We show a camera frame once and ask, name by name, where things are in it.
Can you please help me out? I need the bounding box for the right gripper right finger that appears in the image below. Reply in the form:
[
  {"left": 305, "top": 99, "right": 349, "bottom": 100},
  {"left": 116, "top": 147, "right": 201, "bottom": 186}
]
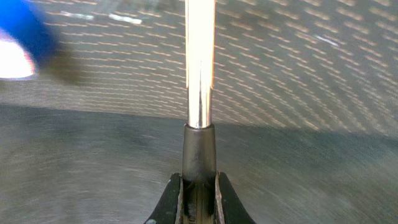
[{"left": 214, "top": 171, "right": 257, "bottom": 224}]

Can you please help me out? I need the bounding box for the roll of blue tape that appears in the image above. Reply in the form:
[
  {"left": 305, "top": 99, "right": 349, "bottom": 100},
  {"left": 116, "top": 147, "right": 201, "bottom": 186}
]
[{"left": 0, "top": 0, "right": 60, "bottom": 80}]

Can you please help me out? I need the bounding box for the metal hook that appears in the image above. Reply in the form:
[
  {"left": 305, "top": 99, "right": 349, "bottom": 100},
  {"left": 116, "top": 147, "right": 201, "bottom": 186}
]
[
  {"left": 108, "top": 12, "right": 143, "bottom": 26},
  {"left": 313, "top": 34, "right": 340, "bottom": 48},
  {"left": 60, "top": 11, "right": 95, "bottom": 21}
]

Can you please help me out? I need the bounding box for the hammer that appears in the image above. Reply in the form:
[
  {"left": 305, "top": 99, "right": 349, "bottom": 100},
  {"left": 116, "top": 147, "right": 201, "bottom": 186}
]
[{"left": 181, "top": 0, "right": 218, "bottom": 224}]

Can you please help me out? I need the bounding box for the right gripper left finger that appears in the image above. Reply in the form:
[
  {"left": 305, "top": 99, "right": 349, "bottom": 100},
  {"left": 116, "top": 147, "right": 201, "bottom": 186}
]
[{"left": 144, "top": 172, "right": 184, "bottom": 224}]

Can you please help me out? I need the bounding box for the black pegboard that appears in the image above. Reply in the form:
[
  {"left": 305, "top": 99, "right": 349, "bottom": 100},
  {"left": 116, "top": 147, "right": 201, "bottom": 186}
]
[{"left": 0, "top": 0, "right": 398, "bottom": 139}]

